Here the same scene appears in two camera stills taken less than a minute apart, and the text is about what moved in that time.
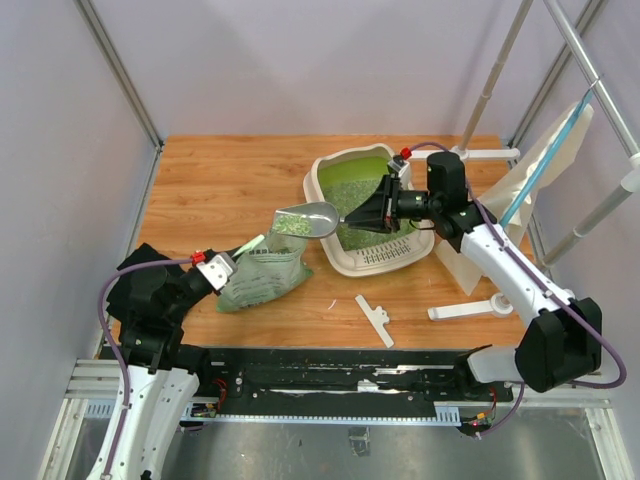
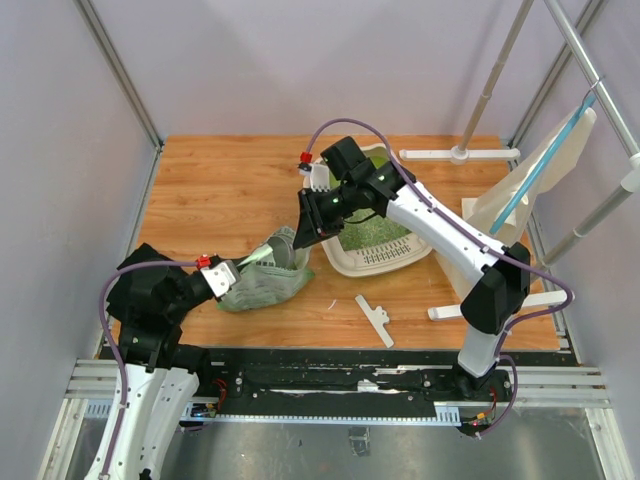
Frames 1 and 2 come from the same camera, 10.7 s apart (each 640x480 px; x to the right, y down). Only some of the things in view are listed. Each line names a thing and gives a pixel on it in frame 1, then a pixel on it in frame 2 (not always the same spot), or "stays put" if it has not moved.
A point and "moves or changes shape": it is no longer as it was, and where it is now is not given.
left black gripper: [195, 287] stays put
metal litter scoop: [317, 219] moves or changes shape
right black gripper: [380, 212] → [313, 224]
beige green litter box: [342, 179] stays put
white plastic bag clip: [378, 317] stays put
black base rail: [335, 384] stays put
